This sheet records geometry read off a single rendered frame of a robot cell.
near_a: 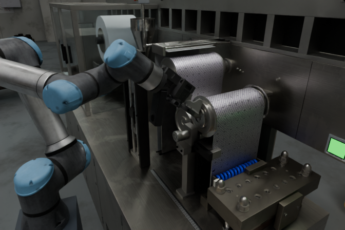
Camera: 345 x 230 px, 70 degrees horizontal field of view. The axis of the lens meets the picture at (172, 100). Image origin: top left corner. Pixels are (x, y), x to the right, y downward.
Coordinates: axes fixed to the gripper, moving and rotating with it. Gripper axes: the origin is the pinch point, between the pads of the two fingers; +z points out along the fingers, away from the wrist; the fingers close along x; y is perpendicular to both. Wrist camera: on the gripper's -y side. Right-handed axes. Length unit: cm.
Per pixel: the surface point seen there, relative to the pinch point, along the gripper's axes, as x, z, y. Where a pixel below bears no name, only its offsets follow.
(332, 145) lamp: -27.9, 33.0, 16.9
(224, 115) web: -5.3, 6.7, 5.6
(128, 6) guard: 97, -8, 34
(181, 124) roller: 13.3, 9.9, -5.7
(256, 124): -5.6, 24.6, 10.4
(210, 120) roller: -4.9, 3.1, 1.6
